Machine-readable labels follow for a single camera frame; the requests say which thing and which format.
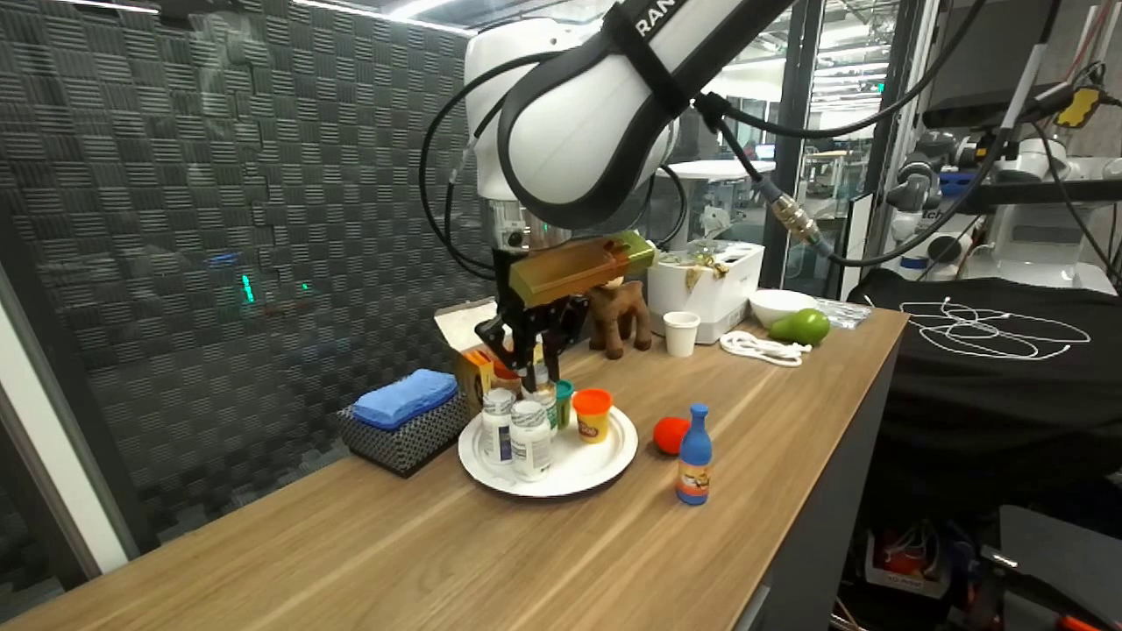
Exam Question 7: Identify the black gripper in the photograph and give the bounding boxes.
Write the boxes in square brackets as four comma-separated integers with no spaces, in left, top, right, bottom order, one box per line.
[469,242,588,395]

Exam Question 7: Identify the white bottle with green label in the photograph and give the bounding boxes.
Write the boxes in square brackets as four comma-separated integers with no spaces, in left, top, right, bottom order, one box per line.
[520,354,559,405]

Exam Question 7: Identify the small tub with teal lid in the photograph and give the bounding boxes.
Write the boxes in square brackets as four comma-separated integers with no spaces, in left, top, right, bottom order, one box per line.
[547,377,580,435]

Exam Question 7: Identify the yellow tub with orange lid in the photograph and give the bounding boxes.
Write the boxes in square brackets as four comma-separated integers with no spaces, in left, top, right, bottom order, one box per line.
[571,385,617,446]

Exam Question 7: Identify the orange ball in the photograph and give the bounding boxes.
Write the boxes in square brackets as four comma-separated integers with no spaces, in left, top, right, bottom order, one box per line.
[650,414,696,458]

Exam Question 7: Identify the blue toy bottle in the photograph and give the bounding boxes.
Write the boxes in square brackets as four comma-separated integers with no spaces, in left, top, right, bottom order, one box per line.
[675,401,717,508]

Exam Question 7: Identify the white paper plate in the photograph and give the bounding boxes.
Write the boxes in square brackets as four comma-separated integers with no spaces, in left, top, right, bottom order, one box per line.
[451,401,641,503]

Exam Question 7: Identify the open yellow cardboard box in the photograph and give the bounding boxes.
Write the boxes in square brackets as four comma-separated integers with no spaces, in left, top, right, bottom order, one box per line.
[430,301,520,410]

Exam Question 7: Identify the brown moose plush toy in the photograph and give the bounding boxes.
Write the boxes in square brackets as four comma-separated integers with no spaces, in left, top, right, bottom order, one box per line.
[580,277,659,361]

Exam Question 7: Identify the blue folded cloth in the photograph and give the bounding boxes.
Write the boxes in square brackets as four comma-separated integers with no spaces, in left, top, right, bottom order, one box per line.
[349,367,463,435]

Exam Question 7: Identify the white paper cup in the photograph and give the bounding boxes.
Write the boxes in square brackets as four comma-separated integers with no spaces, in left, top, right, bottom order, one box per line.
[659,308,705,361]

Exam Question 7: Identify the black woven basket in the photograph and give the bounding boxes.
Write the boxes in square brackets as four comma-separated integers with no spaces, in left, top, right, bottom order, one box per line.
[332,388,475,481]

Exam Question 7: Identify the tan dried scraps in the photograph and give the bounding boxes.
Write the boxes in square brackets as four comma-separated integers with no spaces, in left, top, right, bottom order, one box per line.
[666,242,737,284]

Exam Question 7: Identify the white bowl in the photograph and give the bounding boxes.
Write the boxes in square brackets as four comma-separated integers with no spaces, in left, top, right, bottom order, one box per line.
[644,239,769,347]
[746,286,825,332]

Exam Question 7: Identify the green toy fruit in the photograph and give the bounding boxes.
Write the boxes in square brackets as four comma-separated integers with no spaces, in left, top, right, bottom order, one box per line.
[769,306,835,350]

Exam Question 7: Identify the white lab machine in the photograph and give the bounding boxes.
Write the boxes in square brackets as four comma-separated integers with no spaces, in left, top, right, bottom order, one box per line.
[879,127,1122,290]

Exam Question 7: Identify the black draped side table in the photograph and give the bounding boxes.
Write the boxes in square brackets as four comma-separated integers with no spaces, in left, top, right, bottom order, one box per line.
[845,266,1122,520]

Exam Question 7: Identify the dark monitor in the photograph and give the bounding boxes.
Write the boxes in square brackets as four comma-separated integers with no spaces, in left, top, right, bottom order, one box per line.
[924,0,1122,134]

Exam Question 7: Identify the amber wrist camera block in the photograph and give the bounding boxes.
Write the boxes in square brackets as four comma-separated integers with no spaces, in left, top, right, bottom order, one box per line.
[509,232,659,311]

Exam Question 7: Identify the white coiled cable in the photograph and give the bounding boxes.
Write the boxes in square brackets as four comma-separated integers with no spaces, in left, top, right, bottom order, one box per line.
[717,328,814,373]

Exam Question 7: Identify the thin white looped cord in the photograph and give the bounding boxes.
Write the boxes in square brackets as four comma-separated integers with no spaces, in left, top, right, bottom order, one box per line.
[899,294,1098,364]

